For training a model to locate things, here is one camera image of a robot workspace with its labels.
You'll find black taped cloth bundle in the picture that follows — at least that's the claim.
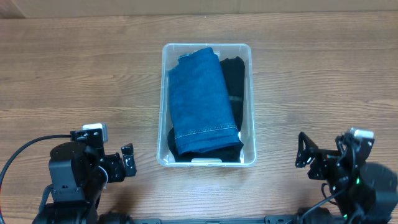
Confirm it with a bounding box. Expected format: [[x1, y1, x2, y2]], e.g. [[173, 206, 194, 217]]
[[167, 128, 244, 162]]

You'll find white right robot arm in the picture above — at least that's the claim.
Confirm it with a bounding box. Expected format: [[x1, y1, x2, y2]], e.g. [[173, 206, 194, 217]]
[[219, 128, 397, 224]]

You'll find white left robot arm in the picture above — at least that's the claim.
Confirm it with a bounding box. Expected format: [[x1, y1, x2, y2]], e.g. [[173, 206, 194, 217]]
[[33, 127, 126, 224]]

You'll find clear plastic storage bin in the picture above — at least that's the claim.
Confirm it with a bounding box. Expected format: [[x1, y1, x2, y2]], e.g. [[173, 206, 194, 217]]
[[157, 43, 257, 167]]

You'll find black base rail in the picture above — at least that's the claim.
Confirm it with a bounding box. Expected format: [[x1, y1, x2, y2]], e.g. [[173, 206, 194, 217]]
[[97, 208, 345, 224]]

